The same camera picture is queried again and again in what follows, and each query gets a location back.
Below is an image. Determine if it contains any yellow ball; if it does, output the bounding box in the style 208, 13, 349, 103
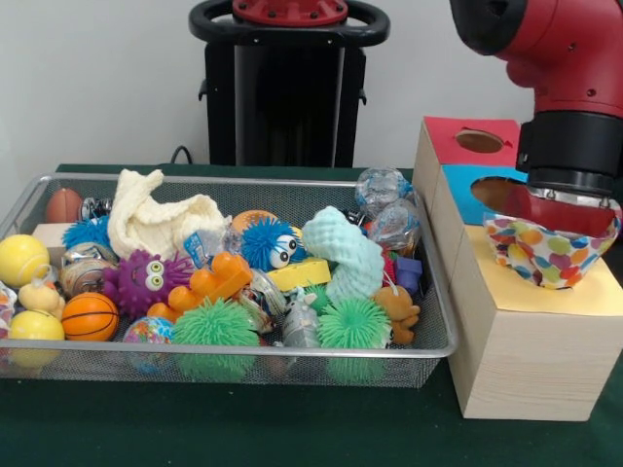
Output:
8, 310, 65, 369
0, 234, 51, 288

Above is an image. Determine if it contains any wire mesh bin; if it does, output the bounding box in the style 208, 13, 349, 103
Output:
0, 173, 460, 388

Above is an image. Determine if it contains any wooden box with three holes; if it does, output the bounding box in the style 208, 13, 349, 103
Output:
413, 118, 623, 421

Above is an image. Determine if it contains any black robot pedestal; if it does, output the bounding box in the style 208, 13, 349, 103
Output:
189, 0, 390, 168

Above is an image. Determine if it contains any cream knitted cloth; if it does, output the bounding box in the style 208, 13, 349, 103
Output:
107, 168, 228, 262

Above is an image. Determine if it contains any blue spiky ball with eyes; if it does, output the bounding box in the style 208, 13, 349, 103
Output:
239, 217, 305, 273

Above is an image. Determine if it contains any purple furry monster toy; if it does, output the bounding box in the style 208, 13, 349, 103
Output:
101, 249, 193, 320

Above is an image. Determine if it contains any dark green table cloth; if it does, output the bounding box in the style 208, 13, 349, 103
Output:
0, 163, 623, 467

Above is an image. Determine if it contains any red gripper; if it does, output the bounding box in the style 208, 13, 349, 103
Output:
498, 177, 617, 237

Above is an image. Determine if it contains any orange toy basketball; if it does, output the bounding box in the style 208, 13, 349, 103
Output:
61, 292, 120, 341

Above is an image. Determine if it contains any mint green foam cloth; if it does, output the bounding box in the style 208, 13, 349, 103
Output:
302, 205, 385, 304

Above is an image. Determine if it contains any white cloth with big dots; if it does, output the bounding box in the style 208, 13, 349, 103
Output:
484, 199, 622, 290

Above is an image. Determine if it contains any green spiky ball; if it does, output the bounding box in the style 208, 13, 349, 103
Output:
316, 297, 392, 383
172, 298, 260, 382

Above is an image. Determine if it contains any orange plastic toy block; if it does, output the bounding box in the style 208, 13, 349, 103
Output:
146, 251, 255, 325

